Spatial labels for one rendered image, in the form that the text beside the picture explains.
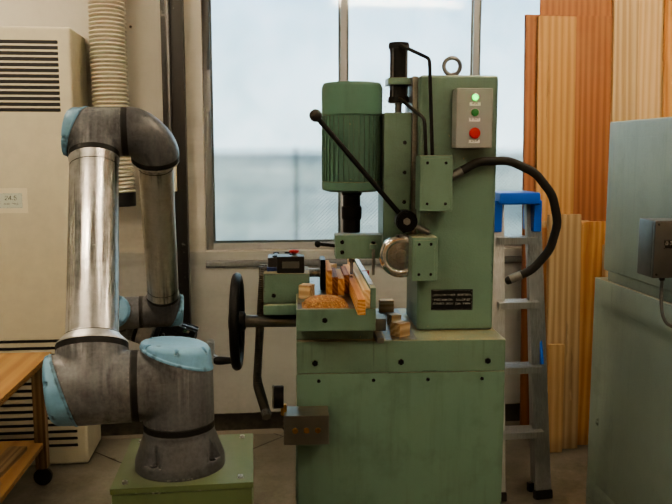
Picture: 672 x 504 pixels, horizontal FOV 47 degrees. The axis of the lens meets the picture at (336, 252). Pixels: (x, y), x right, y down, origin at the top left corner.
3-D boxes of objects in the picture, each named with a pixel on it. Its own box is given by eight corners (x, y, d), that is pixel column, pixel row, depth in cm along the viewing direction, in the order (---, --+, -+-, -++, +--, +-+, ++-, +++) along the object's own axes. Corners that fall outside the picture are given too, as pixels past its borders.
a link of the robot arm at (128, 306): (137, 292, 214) (140, 300, 226) (94, 293, 212) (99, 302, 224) (138, 325, 212) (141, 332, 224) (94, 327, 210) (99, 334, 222)
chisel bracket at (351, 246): (334, 260, 233) (334, 232, 232) (380, 260, 234) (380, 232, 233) (335, 264, 226) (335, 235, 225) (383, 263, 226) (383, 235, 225)
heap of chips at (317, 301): (301, 302, 213) (301, 292, 212) (347, 301, 213) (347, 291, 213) (301, 308, 204) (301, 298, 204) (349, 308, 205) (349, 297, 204)
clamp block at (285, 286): (265, 295, 240) (265, 266, 239) (308, 294, 241) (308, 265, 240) (263, 304, 225) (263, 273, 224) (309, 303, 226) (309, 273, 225)
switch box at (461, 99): (451, 148, 216) (452, 89, 214) (486, 148, 217) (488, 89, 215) (455, 148, 210) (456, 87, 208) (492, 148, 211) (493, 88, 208)
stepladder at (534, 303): (477, 490, 306) (475, 191, 303) (539, 487, 309) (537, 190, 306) (490, 504, 290) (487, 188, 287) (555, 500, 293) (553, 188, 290)
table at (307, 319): (268, 291, 263) (267, 273, 262) (357, 290, 265) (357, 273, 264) (260, 332, 203) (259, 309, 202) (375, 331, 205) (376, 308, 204)
